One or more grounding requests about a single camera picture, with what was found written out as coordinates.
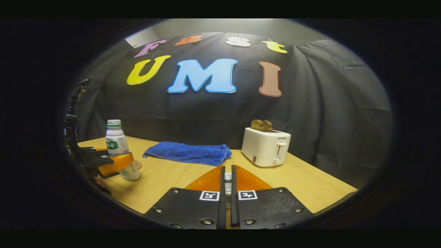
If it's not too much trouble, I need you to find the black backdrop cloth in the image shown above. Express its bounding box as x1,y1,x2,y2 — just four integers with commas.
74,32,393,188

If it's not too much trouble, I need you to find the blue towel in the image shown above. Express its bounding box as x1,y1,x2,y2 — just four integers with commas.
143,141,232,166

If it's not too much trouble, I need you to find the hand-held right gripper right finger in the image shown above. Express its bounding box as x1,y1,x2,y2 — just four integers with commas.
230,165,314,228

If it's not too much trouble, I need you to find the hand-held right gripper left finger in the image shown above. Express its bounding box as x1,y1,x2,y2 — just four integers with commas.
145,165,226,229

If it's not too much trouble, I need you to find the white green-label water bottle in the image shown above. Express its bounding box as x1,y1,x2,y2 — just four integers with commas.
105,119,141,181

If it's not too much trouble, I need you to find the white toaster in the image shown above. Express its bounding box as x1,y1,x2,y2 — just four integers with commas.
241,127,291,167

